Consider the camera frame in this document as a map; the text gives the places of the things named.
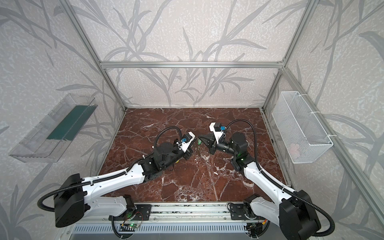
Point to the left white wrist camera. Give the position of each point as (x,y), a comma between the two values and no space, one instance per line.
(186,141)

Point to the pink object in basket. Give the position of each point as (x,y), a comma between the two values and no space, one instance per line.
(294,151)

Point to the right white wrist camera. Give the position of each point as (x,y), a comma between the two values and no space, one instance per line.
(218,130)

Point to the green circuit board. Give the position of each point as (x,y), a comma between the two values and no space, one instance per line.
(129,227)

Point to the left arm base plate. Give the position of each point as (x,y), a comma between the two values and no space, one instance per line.
(139,213)

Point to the clear plastic wall tray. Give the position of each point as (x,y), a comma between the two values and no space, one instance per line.
(48,141)

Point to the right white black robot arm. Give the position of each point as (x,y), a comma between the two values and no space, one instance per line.
(294,215)

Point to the white wire mesh basket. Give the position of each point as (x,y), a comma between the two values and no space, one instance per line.
(298,123)

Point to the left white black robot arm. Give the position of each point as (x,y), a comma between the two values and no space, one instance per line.
(84,197)

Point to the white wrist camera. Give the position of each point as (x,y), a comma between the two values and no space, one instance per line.
(186,141)
(218,130)

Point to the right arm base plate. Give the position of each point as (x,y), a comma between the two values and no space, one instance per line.
(240,212)

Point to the aluminium mounting rail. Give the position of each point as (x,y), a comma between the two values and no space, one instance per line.
(168,212)

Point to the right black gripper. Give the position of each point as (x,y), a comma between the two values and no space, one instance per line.
(210,143)

